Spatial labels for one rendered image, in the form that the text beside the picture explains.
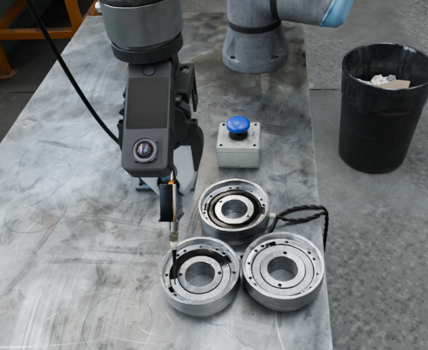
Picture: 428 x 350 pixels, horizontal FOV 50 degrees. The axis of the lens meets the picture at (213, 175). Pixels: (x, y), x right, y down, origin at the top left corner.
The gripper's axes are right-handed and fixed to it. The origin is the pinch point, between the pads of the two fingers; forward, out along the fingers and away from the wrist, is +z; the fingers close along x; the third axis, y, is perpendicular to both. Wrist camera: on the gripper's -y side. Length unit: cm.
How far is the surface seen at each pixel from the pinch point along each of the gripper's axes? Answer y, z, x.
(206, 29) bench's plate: 72, 13, 4
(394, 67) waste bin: 130, 60, -62
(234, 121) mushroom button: 22.2, 5.7, -6.4
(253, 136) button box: 21.8, 8.7, -9.5
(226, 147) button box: 18.9, 8.7, -5.1
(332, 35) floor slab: 226, 94, -50
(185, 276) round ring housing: -5.3, 10.6, -1.3
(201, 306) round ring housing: -10.2, 9.5, -4.0
